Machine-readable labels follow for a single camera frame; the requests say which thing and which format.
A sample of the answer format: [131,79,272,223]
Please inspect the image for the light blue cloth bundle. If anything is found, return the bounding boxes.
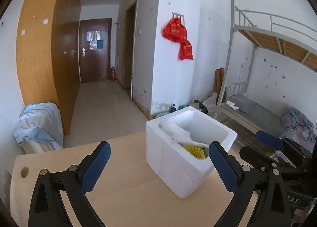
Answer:
[13,102,64,154]

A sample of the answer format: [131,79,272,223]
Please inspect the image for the printed quilt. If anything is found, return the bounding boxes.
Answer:
[281,107,317,147]

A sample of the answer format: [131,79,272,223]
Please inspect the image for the white cloth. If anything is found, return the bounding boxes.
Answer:
[226,100,240,111]

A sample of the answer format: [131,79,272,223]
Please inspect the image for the red fabric bag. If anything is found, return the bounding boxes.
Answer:
[179,40,194,61]
[163,17,188,43]

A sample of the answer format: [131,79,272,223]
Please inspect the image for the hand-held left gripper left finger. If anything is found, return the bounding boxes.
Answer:
[28,141,111,227]

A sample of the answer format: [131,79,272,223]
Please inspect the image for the teal basin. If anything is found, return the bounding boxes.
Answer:
[156,111,174,119]

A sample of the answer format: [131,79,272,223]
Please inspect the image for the dark brown door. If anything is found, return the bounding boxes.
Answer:
[79,18,113,84]

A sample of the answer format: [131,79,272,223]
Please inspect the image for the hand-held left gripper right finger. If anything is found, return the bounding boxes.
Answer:
[209,141,292,227]

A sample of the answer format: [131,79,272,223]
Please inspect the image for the yellow foam net sleeve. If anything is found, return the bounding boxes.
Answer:
[183,144,206,160]

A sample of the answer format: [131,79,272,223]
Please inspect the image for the silver sheet on door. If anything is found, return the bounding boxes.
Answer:
[86,30,101,42]

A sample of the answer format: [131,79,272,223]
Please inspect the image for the grey mattress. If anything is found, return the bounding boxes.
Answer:
[226,94,285,135]

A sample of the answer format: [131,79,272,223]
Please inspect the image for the leaning wooden boards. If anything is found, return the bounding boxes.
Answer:
[215,68,225,99]

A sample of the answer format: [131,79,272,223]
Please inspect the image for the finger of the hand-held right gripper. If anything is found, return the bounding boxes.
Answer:
[239,146,306,181]
[255,130,313,154]

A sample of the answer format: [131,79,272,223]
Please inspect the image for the white foam box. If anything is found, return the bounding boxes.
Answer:
[146,106,238,199]

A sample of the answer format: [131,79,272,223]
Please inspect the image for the brown side doorway frame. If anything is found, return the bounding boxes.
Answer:
[123,0,139,100]

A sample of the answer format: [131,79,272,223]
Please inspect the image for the wooden wardrobe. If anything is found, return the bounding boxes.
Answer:
[16,0,82,136]

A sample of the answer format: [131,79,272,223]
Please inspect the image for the white metal bunk bed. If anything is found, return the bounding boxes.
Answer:
[214,0,317,143]

